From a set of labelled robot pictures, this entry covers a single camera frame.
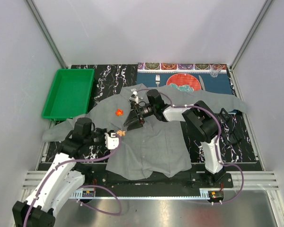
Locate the near black brooch stand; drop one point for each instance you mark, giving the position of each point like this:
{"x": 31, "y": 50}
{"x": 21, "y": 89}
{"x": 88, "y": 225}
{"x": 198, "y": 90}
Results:
{"x": 232, "y": 138}

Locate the orange flower brooch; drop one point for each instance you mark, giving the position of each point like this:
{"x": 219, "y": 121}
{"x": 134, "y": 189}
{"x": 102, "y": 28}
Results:
{"x": 121, "y": 133}
{"x": 119, "y": 112}

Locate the black brooch stand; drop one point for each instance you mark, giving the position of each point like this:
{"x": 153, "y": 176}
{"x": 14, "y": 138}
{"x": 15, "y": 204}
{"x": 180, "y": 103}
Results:
{"x": 232, "y": 138}
{"x": 224, "y": 116}

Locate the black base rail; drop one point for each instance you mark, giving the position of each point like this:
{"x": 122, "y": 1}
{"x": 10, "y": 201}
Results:
{"x": 191, "y": 178}

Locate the red and teal plate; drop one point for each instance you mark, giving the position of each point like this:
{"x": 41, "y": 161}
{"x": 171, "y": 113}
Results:
{"x": 184, "y": 82}

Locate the blue patterned placemat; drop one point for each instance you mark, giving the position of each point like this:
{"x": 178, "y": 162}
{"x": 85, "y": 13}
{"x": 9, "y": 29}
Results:
{"x": 222, "y": 84}

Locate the grey button shirt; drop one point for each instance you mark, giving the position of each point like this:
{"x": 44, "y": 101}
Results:
{"x": 157, "y": 146}

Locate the clear drinking glass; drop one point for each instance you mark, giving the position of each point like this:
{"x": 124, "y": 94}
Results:
{"x": 215, "y": 70}

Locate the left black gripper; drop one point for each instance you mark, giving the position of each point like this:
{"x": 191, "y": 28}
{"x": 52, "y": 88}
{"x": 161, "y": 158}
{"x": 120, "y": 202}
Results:
{"x": 102, "y": 130}

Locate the green plastic bin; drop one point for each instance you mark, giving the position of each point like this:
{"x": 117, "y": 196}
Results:
{"x": 69, "y": 94}

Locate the silver fork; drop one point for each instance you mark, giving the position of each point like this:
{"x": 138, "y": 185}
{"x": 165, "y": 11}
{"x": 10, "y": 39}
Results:
{"x": 157, "y": 80}

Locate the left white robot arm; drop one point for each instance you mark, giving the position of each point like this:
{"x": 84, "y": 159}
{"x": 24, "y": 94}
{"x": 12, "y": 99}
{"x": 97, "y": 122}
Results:
{"x": 66, "y": 173}

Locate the far black brooch stand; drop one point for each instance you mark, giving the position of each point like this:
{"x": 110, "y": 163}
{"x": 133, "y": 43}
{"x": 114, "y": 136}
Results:
{"x": 224, "y": 116}

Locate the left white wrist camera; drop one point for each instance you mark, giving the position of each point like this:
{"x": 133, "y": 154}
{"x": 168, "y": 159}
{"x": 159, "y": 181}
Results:
{"x": 112, "y": 140}

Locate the silver knife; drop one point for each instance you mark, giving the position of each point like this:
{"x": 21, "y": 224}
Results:
{"x": 201, "y": 82}

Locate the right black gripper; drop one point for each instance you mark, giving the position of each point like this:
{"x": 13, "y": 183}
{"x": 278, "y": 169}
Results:
{"x": 132, "y": 121}

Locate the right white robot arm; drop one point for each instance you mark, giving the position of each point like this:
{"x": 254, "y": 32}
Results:
{"x": 200, "y": 119}

